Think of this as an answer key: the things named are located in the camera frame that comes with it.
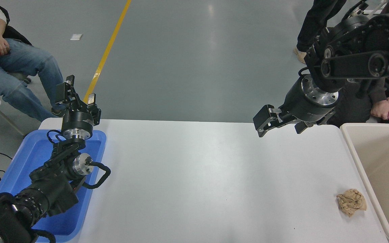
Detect standing person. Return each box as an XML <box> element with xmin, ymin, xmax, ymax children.
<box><xmin>293</xmin><ymin>0</ymin><xmax>347</xmax><ymax>64</ymax></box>

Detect seated person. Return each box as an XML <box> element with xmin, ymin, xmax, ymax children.
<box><xmin>0</xmin><ymin>0</ymin><xmax>67</xmax><ymax>122</ymax></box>

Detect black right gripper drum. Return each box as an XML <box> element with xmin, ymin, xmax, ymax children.
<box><xmin>280</xmin><ymin>78</ymin><xmax>336</xmax><ymax>124</ymax></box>

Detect bin-side person's right hand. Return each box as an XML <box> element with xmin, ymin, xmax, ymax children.
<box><xmin>370</xmin><ymin>93</ymin><xmax>389</xmax><ymax>120</ymax></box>

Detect person beside bin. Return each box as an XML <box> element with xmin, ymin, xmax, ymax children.
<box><xmin>328</xmin><ymin>64</ymin><xmax>389</xmax><ymax>126</ymax></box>

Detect tan paper ball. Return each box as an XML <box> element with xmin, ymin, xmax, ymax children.
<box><xmin>336</xmin><ymin>188</ymin><xmax>367</xmax><ymax>217</ymax></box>

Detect black office chair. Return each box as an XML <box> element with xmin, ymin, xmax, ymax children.
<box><xmin>0</xmin><ymin>3</ymin><xmax>33</xmax><ymax>85</ymax></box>

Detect blue plastic tray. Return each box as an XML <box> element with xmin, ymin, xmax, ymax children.
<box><xmin>0</xmin><ymin>130</ymin><xmax>107</xmax><ymax>243</ymax></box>

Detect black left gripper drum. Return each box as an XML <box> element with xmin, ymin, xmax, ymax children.
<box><xmin>61</xmin><ymin>110</ymin><xmax>94</xmax><ymax>133</ymax></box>

